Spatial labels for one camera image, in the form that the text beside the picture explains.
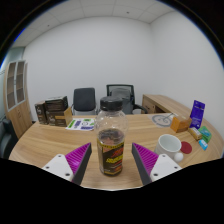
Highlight clear drink bottle black cap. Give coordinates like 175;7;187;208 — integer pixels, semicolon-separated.
94;96;129;177

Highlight green blue white leaflet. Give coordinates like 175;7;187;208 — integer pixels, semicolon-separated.
65;117;97;132

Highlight mesh office chair grey garment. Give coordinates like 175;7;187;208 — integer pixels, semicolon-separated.
105;83;148;115

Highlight small yellow box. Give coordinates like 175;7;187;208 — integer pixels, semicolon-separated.
187;126;203;141

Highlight dark brown printed box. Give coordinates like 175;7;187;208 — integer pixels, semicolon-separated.
44;96;69;112

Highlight black office chair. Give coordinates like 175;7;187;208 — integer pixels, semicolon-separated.
71;87;98;116

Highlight white mug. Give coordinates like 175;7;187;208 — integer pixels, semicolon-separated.
153;133;185;164

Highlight small dark brown box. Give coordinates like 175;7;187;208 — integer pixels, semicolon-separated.
34;101;48;125

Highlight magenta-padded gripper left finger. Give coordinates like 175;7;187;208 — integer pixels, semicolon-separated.
41;142;93;185

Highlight small blue white packet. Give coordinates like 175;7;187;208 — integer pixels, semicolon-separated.
197;138;209;151

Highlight wooden cabinet with glass doors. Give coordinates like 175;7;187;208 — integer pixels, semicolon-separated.
3;59;34;139

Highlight kraft and dark cardboard box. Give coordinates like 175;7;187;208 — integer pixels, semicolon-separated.
46;107;74;128

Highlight green packets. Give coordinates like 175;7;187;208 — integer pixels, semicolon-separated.
198;125;213;144

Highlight black armchair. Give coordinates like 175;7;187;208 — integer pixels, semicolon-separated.
0;118;19;160

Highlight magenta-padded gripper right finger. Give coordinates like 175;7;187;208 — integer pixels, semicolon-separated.
131;142;183;186

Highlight purple pouch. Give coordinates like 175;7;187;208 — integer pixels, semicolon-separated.
189;99;206;130

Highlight orange-brown box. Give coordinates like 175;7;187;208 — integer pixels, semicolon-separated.
170;114;193;134

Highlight wooden side desk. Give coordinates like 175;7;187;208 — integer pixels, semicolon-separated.
141;94;194;116

